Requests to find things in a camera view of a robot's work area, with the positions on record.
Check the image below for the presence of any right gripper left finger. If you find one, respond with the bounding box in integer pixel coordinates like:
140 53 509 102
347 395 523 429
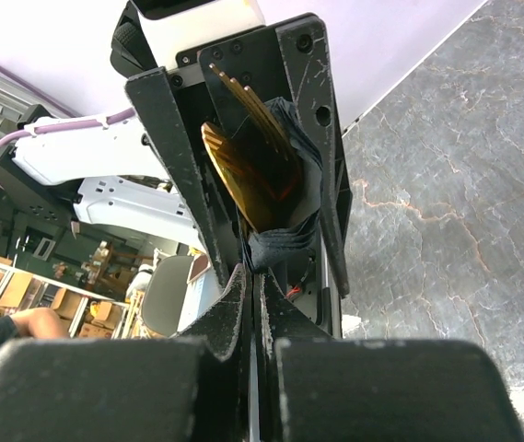
0 265 251 441

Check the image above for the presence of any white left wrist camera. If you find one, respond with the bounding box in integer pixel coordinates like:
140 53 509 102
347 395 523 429
133 0 265 70

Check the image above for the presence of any black paper napkin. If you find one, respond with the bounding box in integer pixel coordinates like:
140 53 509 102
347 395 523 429
234 98 323 273

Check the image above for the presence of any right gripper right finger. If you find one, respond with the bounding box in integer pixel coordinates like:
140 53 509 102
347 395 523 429
256 274 524 441

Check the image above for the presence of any gold spoon green handle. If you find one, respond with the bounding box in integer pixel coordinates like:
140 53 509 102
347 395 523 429
201 120 303 233

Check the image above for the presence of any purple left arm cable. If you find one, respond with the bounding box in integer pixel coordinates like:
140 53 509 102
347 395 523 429
0 45 138 160

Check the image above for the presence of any person's hand in background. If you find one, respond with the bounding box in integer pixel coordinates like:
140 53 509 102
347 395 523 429
10 308 69 339

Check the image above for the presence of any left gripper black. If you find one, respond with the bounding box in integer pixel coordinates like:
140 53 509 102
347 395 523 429
124 17 352 297

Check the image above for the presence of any gold fork green handle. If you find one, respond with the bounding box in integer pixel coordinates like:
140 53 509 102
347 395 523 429
208 64 293 161

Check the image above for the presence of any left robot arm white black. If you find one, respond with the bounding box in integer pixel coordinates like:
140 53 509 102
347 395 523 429
0 2 352 296

